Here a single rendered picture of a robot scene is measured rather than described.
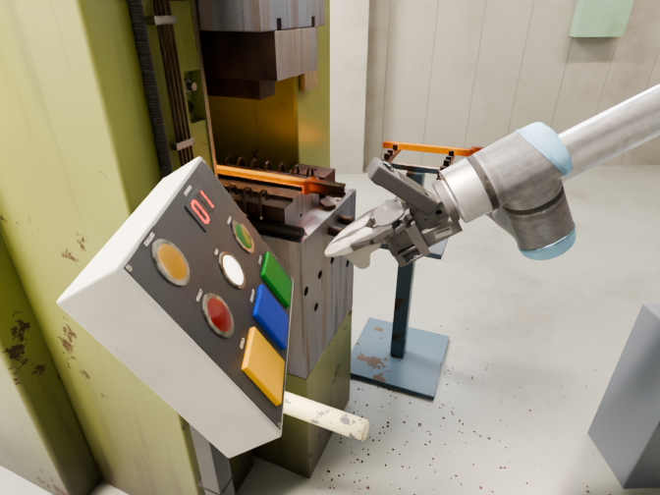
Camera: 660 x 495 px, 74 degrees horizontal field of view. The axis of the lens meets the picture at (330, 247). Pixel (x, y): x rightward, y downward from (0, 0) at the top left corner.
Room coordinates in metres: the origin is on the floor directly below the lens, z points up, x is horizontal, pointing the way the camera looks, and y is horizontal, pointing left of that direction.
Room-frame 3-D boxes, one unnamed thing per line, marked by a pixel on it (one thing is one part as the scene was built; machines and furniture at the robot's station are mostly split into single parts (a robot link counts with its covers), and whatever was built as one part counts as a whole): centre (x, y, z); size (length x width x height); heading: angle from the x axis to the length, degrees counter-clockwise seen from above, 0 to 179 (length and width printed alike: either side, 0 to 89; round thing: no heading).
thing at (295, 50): (1.14, 0.26, 1.32); 0.42 x 0.20 x 0.10; 67
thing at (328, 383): (1.20, 0.25, 0.23); 0.56 x 0.38 x 0.47; 67
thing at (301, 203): (1.14, 0.26, 0.96); 0.42 x 0.20 x 0.09; 67
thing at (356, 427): (0.71, 0.12, 0.62); 0.44 x 0.05 x 0.05; 67
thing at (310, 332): (1.20, 0.25, 0.69); 0.56 x 0.38 x 0.45; 67
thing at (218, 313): (0.41, 0.13, 1.09); 0.05 x 0.03 x 0.04; 157
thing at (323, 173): (1.25, 0.05, 0.95); 0.12 x 0.09 x 0.07; 67
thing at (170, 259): (0.41, 0.17, 1.16); 0.05 x 0.03 x 0.04; 157
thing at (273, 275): (0.62, 0.09, 1.01); 0.07 x 0.05 x 0.07; 2
